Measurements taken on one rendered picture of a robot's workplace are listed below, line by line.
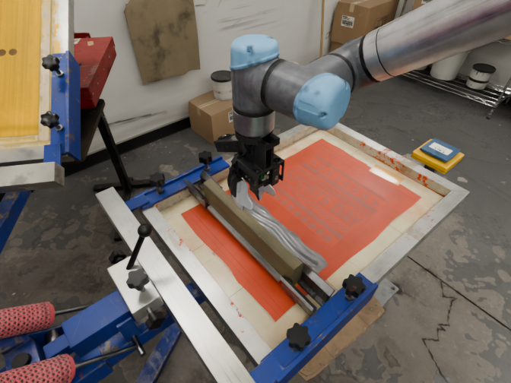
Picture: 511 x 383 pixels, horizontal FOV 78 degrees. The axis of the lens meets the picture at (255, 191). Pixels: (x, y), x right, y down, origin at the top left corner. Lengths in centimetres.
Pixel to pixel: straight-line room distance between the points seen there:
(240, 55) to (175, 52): 225
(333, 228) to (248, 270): 27
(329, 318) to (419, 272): 148
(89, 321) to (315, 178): 73
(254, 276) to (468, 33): 61
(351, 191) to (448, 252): 139
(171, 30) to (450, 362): 268
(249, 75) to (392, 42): 20
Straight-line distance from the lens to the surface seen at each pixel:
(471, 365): 200
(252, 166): 59
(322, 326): 70
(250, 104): 52
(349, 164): 113
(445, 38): 49
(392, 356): 185
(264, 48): 49
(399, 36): 51
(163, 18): 268
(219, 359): 63
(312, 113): 44
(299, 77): 46
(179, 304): 68
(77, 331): 72
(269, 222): 89
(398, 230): 96
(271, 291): 77
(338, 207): 96
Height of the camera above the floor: 164
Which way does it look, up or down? 44 degrees down
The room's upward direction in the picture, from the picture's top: straight up
